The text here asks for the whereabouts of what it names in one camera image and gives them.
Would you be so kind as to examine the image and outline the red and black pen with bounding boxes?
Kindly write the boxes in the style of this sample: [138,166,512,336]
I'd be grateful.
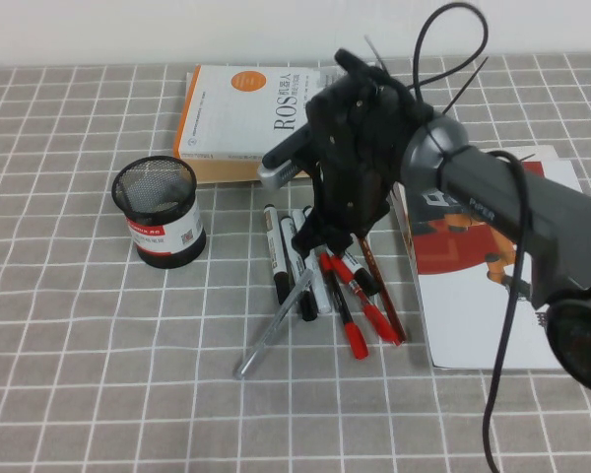
[317,251,369,361]

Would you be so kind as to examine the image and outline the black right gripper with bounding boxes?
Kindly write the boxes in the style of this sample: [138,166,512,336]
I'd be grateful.
[293,47,432,259]

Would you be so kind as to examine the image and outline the silver pen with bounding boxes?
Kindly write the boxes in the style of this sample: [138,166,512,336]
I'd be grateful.
[232,268,316,380]

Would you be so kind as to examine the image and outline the white marker with black cap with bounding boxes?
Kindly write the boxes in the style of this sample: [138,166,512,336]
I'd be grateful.
[279,215,318,322]
[261,203,291,305]
[301,205,379,297]
[291,208,332,314]

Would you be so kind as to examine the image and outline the dark red pencil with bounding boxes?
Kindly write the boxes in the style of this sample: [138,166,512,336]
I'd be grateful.
[356,234,407,344]

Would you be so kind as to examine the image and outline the black mesh pen holder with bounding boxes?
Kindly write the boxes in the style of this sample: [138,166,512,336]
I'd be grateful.
[110,155,208,270]

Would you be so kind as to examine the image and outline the black zip tie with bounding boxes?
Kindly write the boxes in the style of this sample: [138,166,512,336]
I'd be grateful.
[440,54,491,112]
[363,34,393,76]

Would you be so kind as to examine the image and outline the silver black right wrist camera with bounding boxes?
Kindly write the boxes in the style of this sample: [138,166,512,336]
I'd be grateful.
[255,123,322,191]

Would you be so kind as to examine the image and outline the thin black cable loop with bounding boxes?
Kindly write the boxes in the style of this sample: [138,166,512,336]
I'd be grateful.
[407,1,491,100]

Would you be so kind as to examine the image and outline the long black hanging cable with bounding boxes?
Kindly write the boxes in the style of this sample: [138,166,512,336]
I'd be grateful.
[481,149,529,473]

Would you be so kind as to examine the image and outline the white orange ROS book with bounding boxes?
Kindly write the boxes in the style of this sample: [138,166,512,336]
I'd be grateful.
[171,64,349,186]

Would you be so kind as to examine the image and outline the grey white-grid tablecloth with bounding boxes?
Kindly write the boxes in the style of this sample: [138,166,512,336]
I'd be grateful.
[0,52,591,473]

